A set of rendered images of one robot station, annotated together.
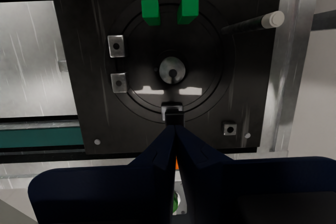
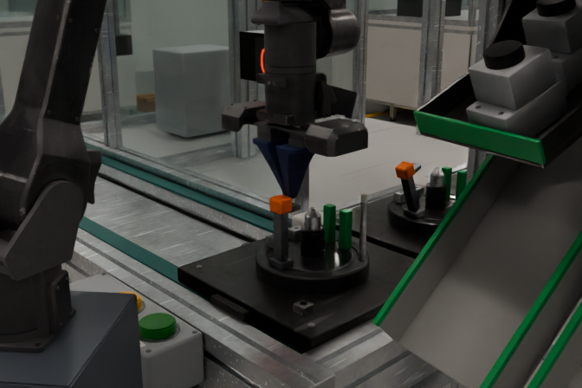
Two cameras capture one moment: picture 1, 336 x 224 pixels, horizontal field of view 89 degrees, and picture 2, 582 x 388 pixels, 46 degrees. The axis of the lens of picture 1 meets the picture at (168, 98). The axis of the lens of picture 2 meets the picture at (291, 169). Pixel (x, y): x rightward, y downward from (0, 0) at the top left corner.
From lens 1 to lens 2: 0.81 m
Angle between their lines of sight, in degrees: 86
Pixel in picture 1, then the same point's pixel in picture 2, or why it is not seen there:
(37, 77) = not seen: hidden behind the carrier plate
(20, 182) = (98, 258)
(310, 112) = not seen: outside the picture
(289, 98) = (381, 339)
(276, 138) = (335, 358)
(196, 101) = (303, 272)
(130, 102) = (262, 252)
